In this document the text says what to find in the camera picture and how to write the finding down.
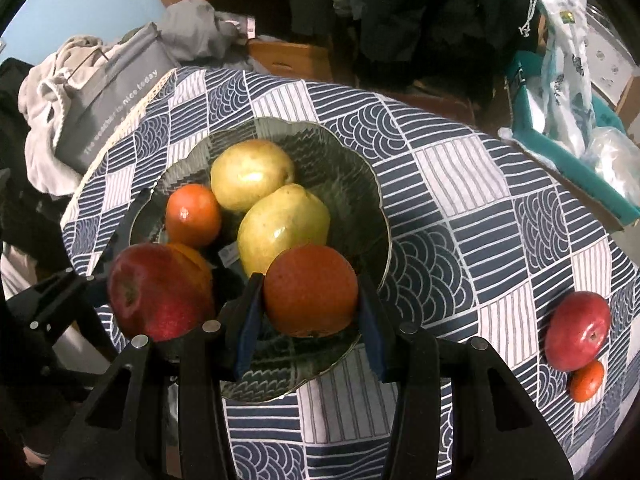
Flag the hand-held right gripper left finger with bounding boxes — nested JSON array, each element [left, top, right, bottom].
[[42, 272, 266, 480]]

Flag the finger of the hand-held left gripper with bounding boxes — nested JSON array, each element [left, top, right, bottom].
[[27, 267, 113, 312], [149, 338, 182, 377]]

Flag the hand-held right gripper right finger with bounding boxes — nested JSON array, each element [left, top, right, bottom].
[[357, 270, 574, 480]]

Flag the red apple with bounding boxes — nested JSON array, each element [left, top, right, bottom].
[[106, 242, 217, 342], [544, 291, 612, 372]]

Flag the orange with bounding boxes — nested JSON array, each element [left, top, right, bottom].
[[263, 244, 360, 338], [165, 183, 223, 248]]

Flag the green pear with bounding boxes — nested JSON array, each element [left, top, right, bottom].
[[237, 183, 332, 278]]

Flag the scalloped glass plate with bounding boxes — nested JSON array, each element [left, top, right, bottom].
[[129, 117, 393, 403]]

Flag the yellow pear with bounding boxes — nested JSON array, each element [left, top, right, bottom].
[[210, 139, 297, 213]]

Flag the blue white patterned tablecloth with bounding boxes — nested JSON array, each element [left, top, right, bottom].
[[60, 65, 636, 480]]

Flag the grey bag with white print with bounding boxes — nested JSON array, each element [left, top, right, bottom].
[[55, 22, 173, 173]]

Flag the beige hoodie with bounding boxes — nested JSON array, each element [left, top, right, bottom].
[[17, 35, 118, 193]]

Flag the small tangerine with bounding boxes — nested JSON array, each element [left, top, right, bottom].
[[569, 360, 605, 404]]

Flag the teal box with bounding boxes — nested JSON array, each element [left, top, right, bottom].
[[500, 52, 640, 226]]

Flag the grey cloth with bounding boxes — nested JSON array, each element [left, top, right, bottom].
[[160, 0, 261, 68]]

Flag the clear plastic bag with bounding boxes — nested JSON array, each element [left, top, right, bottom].
[[582, 127, 640, 206]]

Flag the dark hanging clothes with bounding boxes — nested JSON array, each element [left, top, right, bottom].
[[277, 0, 538, 101]]

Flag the white printed plastic bag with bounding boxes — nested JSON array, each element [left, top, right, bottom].
[[525, 0, 598, 156]]

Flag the wooden shelf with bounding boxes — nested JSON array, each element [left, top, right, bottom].
[[582, 2, 640, 108]]

